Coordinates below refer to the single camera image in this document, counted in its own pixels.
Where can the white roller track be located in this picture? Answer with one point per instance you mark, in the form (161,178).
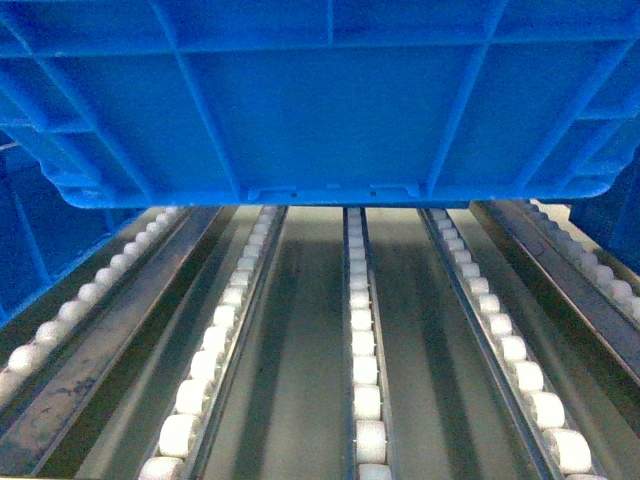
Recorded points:
(27,358)
(550,435)
(199,396)
(611,277)
(369,445)

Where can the large blue plastic crate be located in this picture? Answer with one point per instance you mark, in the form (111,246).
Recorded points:
(140,103)

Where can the small blue ribbed crate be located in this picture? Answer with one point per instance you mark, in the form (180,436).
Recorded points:
(43,238)

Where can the blue crate with red parts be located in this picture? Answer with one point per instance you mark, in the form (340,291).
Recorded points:
(612,218)

